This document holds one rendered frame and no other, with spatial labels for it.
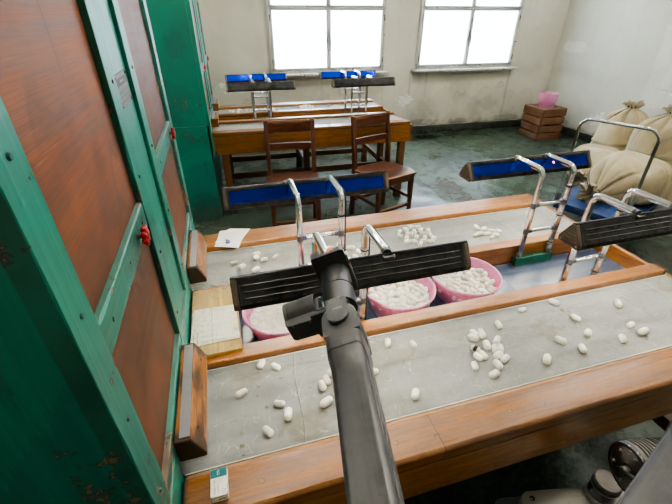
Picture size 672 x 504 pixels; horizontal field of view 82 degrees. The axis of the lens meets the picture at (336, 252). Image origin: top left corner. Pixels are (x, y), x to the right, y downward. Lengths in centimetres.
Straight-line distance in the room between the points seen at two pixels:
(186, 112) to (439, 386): 292
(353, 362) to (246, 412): 61
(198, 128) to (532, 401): 307
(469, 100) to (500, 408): 612
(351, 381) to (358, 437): 8
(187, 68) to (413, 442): 305
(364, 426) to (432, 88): 626
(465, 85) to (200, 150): 453
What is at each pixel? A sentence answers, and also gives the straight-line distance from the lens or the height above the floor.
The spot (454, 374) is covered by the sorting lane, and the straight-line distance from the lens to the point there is 122.
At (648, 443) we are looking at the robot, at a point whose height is 79.
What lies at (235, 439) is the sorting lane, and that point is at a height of 74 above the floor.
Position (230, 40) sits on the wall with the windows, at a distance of 579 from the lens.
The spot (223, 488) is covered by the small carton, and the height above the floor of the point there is 79.
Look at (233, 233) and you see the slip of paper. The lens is 184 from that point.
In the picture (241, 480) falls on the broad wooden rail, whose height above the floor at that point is 76.
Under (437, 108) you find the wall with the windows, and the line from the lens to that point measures 669.
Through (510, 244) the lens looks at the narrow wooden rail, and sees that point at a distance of 186.
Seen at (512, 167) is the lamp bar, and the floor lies 108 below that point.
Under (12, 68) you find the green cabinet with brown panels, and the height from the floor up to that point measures 157.
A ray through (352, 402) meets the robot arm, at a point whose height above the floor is 122.
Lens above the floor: 162
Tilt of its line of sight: 32 degrees down
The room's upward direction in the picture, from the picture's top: straight up
